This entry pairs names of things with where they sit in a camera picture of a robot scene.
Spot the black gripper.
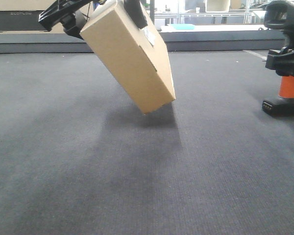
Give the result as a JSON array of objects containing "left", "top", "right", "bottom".
[{"left": 38, "top": 0, "right": 147, "bottom": 40}]

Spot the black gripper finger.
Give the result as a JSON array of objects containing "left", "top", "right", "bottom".
[{"left": 265, "top": 50, "right": 294, "bottom": 76}]

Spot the black orange barcode scanner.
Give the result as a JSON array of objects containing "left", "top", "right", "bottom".
[{"left": 262, "top": 0, "right": 294, "bottom": 116}]

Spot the brown cardboard package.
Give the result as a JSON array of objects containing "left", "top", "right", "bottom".
[{"left": 80, "top": 0, "right": 175, "bottom": 114}]

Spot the large cardboard box background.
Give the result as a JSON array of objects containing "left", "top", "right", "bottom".
[{"left": 0, "top": 0, "right": 95, "bottom": 35}]

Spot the white background table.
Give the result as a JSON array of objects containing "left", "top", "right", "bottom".
[{"left": 160, "top": 24, "right": 268, "bottom": 32}]

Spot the cyan tray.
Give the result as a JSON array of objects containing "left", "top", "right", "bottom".
[{"left": 168, "top": 23, "right": 196, "bottom": 31}]

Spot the grey conveyor end barrier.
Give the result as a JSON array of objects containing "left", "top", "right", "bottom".
[{"left": 0, "top": 30, "right": 285, "bottom": 54}]

